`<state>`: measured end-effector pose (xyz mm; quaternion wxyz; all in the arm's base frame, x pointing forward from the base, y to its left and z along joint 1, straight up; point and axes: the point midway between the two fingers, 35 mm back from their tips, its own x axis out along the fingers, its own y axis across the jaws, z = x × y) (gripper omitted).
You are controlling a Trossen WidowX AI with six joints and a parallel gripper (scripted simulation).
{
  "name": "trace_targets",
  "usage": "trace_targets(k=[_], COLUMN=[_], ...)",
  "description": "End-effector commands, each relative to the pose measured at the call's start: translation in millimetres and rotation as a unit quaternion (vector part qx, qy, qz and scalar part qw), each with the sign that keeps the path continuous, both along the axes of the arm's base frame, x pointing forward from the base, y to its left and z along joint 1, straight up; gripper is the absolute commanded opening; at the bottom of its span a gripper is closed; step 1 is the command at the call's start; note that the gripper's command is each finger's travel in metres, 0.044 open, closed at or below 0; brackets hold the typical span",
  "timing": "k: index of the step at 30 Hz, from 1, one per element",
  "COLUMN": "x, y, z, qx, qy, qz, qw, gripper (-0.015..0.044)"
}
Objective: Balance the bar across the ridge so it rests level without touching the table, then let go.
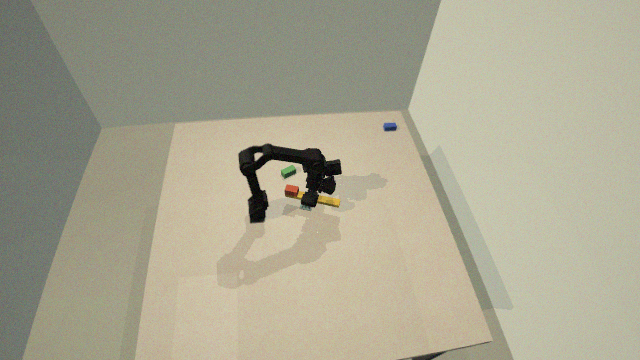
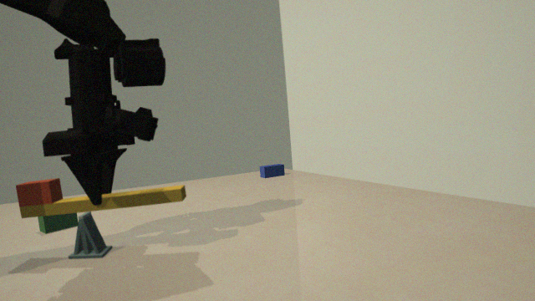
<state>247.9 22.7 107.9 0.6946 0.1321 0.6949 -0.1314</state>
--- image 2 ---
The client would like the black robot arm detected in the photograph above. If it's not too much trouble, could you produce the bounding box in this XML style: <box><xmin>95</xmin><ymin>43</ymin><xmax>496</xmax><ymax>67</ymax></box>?
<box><xmin>0</xmin><ymin>0</ymin><xmax>166</xmax><ymax>141</ymax></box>

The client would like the green rectangular block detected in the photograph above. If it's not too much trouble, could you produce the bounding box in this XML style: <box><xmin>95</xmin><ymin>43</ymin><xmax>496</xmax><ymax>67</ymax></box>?
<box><xmin>38</xmin><ymin>212</ymin><xmax>78</xmax><ymax>234</ymax></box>

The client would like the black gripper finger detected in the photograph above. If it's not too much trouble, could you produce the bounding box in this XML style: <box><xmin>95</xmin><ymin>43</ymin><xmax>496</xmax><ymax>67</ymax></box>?
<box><xmin>61</xmin><ymin>152</ymin><xmax>111</xmax><ymax>206</ymax></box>
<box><xmin>102</xmin><ymin>148</ymin><xmax>127</xmax><ymax>195</ymax></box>

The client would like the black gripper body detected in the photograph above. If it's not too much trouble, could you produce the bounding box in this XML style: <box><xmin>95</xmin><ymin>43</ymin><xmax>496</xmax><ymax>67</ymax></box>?
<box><xmin>42</xmin><ymin>86</ymin><xmax>135</xmax><ymax>156</ymax></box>

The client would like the yellow bar with red block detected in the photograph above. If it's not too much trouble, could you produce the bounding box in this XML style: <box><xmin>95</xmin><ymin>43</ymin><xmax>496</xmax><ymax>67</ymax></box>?
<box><xmin>16</xmin><ymin>178</ymin><xmax>186</xmax><ymax>218</ymax></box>

